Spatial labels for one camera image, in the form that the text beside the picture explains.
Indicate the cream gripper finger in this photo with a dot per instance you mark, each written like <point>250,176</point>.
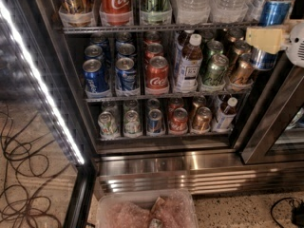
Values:
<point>291,23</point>
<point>268,39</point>

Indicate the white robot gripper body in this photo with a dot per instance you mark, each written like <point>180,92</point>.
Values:
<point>296,45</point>

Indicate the blue silver redbull can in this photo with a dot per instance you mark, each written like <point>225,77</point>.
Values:
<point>274,13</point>

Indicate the green can middle front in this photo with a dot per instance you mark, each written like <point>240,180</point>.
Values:
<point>214,73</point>

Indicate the small tea bottle bottom shelf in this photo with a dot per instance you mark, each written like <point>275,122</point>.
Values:
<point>224,116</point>

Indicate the closed right fridge door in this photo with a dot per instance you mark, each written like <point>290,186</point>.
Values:
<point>286,103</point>

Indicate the gold can bottom shelf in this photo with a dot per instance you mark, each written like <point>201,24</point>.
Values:
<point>202,119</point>

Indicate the green can top shelf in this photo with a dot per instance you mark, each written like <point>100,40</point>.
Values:
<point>155,12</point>

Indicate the red coca-cola can middle shelf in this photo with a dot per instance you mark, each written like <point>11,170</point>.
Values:
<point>156,76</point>

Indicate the red coca-cola can shelf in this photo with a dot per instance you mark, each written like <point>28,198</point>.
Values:
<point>117,12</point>
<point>156,76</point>

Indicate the red can bottom shelf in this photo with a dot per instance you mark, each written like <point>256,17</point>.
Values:
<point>178,122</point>

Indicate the blue can bottom shelf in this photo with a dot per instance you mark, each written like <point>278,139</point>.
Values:
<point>154,122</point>

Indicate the blue pepsi can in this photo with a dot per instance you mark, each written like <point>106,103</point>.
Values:
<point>96,82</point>
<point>126,78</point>

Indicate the red coca-cola can top shelf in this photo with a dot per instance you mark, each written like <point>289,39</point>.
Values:
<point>117,12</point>

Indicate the white green can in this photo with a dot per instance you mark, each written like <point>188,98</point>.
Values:
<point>131,124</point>
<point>108,125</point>

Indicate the blue pepsi can front left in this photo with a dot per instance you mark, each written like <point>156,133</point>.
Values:
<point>96,82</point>

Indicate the white green can bottom left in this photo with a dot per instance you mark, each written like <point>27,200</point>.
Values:
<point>108,125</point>

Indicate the open glass fridge door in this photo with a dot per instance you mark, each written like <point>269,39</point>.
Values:
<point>46,171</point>

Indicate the clear water bottle right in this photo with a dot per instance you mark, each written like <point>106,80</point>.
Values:
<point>228,11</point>

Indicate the clear water bottle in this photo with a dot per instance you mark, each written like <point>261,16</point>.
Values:
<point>191,12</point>
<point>228,11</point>

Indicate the clear water bottle left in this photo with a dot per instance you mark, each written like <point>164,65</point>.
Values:
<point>191,12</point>

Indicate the brown tea bottle white cap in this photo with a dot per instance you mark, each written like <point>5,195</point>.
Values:
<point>189,65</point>

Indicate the clear plastic bin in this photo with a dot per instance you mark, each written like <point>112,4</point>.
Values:
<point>167,208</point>

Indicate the middle wire shelf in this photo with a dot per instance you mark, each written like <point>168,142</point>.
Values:
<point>167,95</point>

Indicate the wire shelf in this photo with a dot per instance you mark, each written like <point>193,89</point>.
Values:
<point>168,27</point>
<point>167,95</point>

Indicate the top wire shelf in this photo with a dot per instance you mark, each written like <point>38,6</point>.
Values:
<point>168,27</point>

